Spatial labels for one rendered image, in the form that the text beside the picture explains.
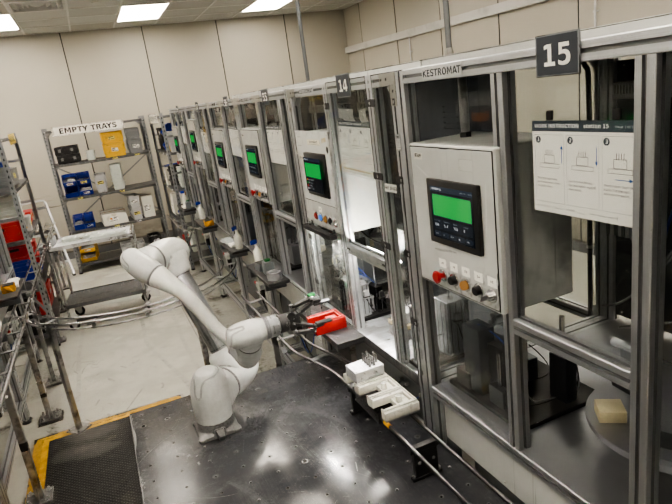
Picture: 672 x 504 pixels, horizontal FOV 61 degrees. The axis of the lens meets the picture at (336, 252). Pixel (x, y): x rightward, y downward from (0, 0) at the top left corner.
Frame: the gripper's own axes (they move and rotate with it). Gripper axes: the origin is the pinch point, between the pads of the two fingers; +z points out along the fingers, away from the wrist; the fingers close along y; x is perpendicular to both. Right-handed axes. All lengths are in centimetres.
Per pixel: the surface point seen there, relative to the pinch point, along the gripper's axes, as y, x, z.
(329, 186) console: 46, 26, 20
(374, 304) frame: -17, 31, 38
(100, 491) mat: -111, 103, -111
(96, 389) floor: -112, 242, -111
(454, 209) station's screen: 50, -73, 18
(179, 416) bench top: -44, 35, -64
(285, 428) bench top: -44, -3, -26
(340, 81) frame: 90, 1, 21
